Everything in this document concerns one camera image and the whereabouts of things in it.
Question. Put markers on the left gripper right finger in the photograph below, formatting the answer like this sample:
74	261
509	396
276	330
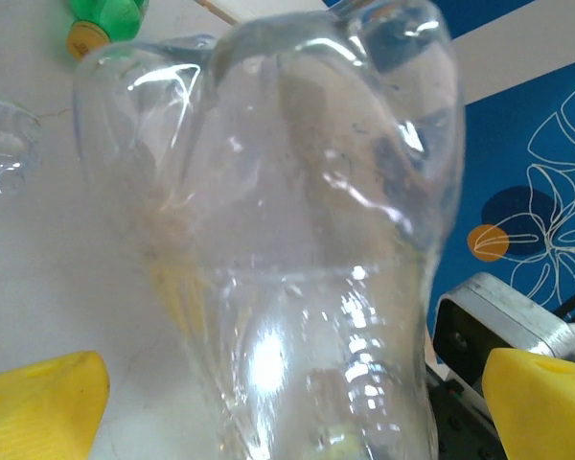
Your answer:
546	412

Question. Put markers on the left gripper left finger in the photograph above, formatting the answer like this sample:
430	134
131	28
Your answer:
38	412

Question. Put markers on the clear cola bottle red label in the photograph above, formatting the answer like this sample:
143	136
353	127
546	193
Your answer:
5	144

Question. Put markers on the clear bottle green cap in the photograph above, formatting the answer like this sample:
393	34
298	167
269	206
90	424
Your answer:
292	191

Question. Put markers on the green bottle yellow cap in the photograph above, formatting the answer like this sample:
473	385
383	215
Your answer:
110	19

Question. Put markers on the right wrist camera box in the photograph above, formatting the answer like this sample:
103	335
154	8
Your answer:
498	311

